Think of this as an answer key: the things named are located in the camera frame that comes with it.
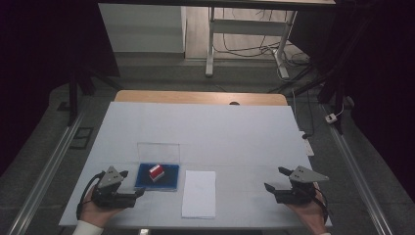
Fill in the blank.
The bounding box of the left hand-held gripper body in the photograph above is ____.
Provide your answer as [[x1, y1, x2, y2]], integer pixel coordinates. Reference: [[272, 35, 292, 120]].
[[90, 165, 137, 210]]

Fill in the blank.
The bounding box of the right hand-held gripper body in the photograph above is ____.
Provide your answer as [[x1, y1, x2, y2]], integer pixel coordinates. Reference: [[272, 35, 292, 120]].
[[273, 164, 330, 206]]

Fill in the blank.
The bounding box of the red stamp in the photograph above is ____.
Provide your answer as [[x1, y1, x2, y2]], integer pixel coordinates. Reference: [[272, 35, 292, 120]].
[[148, 164, 165, 183]]

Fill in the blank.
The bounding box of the blue ink pad clear lid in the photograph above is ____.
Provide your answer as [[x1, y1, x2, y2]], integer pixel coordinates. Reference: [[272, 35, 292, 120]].
[[133, 142, 181, 193]]

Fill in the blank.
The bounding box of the person's left hand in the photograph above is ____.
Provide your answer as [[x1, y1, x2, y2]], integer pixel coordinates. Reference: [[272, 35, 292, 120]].
[[78, 185, 125, 229]]

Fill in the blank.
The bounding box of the person's right hand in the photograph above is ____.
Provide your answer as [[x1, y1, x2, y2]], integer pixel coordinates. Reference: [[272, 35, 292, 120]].
[[287, 181, 329, 235]]

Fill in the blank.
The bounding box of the white power strip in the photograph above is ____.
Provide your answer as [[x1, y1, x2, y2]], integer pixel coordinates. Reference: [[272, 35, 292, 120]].
[[299, 130, 315, 158]]

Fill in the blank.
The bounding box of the white paper sheet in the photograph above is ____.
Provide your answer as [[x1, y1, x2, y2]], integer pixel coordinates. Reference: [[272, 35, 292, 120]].
[[181, 169, 217, 220]]

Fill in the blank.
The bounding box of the white power adapter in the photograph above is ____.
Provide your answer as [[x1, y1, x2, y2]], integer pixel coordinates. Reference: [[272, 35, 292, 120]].
[[324, 104, 346, 124]]

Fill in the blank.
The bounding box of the white table cover board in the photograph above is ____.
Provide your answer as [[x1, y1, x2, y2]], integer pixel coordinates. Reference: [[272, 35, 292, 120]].
[[58, 101, 333, 229]]

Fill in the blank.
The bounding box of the black metal stand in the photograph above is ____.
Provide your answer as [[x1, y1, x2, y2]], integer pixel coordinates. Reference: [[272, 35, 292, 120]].
[[268, 62, 347, 135], [66, 63, 122, 127]]

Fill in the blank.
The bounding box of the wooden table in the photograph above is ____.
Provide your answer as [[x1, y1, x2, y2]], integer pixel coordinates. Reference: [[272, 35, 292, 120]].
[[114, 89, 289, 107]]

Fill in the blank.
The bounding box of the dark curtain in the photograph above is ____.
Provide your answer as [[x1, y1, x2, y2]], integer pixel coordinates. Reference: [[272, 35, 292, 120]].
[[289, 0, 415, 204], [0, 0, 120, 177]]

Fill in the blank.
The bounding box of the white cabinet panel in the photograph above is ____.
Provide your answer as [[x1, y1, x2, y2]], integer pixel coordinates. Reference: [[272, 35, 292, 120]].
[[98, 3, 187, 54]]

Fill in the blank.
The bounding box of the white-legged desk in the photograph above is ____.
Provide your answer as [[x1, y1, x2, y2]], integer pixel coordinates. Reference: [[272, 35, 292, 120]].
[[97, 0, 337, 79]]

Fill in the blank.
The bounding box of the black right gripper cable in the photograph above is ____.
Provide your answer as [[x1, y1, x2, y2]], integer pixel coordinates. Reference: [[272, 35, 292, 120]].
[[312, 188, 330, 224]]

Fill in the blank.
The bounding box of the black floor frame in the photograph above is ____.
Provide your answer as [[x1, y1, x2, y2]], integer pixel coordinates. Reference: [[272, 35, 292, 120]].
[[69, 126, 95, 151]]

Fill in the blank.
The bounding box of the metal floor rail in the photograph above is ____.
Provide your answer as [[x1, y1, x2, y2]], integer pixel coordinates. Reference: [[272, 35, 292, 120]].
[[320, 103, 395, 235], [7, 109, 86, 235]]

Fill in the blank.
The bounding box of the tangle of floor cables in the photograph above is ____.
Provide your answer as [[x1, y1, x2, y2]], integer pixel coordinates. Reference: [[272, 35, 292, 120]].
[[213, 8, 311, 82]]

